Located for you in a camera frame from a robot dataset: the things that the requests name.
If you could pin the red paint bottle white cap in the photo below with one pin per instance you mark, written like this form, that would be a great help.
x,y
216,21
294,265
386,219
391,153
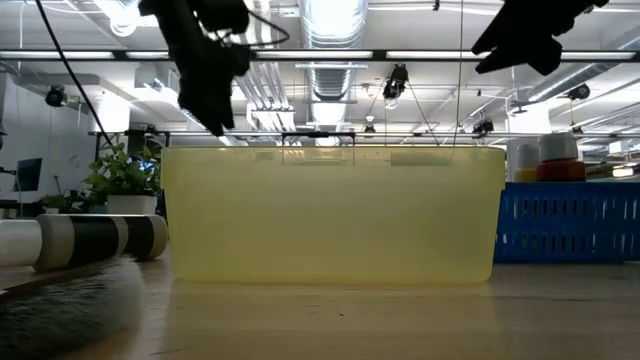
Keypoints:
x,y
560,170

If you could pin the translucent yellow plastic bin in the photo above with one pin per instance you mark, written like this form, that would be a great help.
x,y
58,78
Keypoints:
x,y
330,215

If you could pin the black suspended camera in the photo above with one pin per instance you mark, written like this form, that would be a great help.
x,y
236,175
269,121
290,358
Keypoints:
x,y
396,82
579,91
55,96
482,126

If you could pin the silver ceiling air duct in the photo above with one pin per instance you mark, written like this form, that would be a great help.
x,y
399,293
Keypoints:
x,y
575,80
332,30

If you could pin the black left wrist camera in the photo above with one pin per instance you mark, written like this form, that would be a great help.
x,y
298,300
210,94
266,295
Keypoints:
x,y
225,15

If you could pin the dark computer monitor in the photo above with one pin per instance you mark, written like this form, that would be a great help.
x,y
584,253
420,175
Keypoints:
x,y
29,174

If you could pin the fluffy grey bristle paintbrush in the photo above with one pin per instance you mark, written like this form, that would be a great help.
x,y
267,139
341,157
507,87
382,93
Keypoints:
x,y
65,310

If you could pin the black aluminium frame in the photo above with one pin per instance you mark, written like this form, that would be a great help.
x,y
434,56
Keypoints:
x,y
380,55

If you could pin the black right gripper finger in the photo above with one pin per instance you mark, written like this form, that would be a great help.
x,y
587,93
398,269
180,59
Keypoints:
x,y
542,57
495,37

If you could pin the black and white striped roll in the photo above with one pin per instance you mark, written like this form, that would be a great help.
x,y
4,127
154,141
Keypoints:
x,y
90,240

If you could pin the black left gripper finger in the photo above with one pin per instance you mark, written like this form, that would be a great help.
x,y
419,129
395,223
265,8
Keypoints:
x,y
228,100
200,105

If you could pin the small background potted plant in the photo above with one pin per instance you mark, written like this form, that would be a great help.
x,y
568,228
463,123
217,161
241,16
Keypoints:
x,y
54,201

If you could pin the blue slotted plastic basket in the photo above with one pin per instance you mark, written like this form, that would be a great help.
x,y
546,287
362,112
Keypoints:
x,y
565,220

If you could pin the green plant white pot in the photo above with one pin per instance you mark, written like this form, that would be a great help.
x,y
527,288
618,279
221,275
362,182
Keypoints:
x,y
125,172

